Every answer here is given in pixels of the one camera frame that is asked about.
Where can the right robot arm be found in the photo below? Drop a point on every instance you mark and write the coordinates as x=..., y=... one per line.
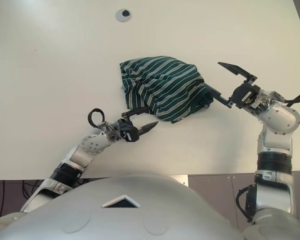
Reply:
x=277, y=120

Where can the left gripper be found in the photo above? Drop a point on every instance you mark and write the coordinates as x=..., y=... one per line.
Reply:
x=125, y=122

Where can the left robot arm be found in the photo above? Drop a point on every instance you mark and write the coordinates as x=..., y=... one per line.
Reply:
x=90, y=146

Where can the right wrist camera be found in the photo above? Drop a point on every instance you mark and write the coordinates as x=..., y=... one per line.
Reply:
x=242, y=96

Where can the robot body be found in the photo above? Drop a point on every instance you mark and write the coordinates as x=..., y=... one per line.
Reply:
x=127, y=220

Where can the green striped T-shirt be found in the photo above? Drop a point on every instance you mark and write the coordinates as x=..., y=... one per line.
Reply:
x=162, y=85

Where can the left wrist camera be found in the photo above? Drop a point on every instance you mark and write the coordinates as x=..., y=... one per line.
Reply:
x=131, y=135

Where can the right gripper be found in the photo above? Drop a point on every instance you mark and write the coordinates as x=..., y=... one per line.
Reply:
x=251, y=81

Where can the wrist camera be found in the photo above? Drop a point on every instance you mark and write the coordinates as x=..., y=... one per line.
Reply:
x=131, y=135
x=242, y=96

